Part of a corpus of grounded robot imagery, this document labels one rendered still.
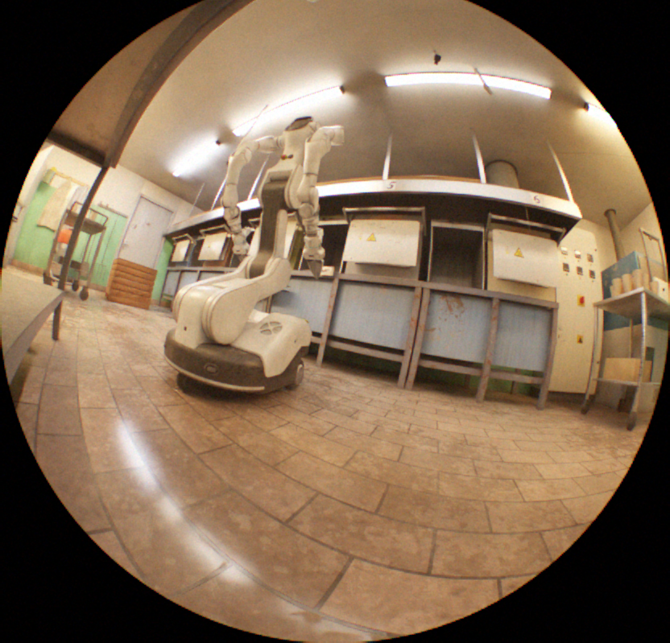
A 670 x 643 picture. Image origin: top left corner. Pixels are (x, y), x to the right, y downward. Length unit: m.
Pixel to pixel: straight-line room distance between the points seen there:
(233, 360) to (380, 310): 1.38
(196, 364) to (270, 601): 0.67
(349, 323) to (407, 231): 0.92
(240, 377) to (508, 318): 1.81
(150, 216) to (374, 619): 5.66
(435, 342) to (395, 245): 0.83
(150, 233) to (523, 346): 6.14
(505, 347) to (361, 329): 1.21
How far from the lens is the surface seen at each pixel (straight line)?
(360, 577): 0.40
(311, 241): 1.01
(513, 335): 1.93
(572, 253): 3.06
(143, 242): 5.41
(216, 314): 0.74
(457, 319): 1.82
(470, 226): 2.02
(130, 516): 0.43
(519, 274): 1.84
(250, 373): 0.75
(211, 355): 0.75
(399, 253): 1.78
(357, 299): 1.94
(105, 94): 0.96
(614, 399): 3.02
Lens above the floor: 0.34
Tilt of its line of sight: 6 degrees up
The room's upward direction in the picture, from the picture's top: 12 degrees clockwise
